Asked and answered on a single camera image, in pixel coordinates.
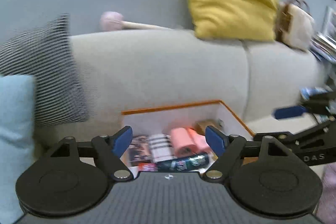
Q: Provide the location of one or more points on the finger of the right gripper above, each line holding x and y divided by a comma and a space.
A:
289, 112

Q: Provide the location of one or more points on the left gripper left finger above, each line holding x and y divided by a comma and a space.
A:
122, 140

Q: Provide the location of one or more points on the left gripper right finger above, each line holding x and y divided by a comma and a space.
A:
216, 140

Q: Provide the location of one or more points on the dark blue shampoo bottle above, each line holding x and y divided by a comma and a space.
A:
184, 164

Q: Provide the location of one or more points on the red blue card box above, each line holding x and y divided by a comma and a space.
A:
147, 167

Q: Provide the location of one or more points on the plaid white case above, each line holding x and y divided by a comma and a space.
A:
161, 148

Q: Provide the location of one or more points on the anime picture card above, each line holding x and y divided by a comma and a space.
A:
139, 151

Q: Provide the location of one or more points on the pink pump bottle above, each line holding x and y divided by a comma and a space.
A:
199, 141

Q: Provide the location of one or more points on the pink cup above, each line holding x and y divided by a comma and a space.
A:
182, 143

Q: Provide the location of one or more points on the orange cardboard box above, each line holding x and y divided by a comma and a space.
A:
197, 116

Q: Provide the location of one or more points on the purple fluffy blanket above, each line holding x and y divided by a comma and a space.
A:
327, 204

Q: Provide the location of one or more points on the beige sofa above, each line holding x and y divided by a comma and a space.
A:
129, 70

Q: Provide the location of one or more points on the stack of magazines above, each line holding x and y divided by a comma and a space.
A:
323, 43

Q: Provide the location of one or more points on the white brown handbag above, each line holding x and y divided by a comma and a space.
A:
294, 25

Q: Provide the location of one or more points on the teal cushion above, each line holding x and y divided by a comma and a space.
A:
17, 145

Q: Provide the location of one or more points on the houndstooth cushion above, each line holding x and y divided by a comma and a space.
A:
46, 54

